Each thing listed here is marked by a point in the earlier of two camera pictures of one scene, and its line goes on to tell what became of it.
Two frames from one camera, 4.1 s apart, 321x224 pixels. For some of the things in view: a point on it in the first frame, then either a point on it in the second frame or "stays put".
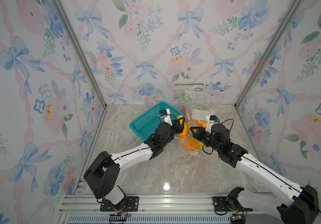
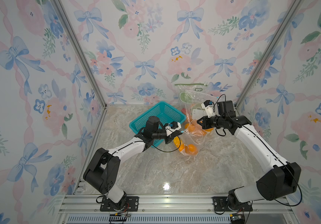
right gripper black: x=199 y=132 -> x=205 y=124
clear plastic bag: x=199 y=106 stays put
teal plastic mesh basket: x=145 y=125 stays put
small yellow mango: x=184 y=133 -> x=178 y=143
